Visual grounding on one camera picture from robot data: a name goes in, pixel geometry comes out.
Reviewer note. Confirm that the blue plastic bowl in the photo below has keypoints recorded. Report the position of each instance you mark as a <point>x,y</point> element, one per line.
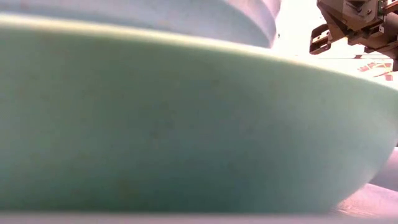
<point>155,18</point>

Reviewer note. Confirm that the teal plastic plate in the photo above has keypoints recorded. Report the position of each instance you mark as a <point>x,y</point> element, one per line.
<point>171,124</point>

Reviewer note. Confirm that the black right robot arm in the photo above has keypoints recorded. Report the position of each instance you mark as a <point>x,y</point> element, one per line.
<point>392,43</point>

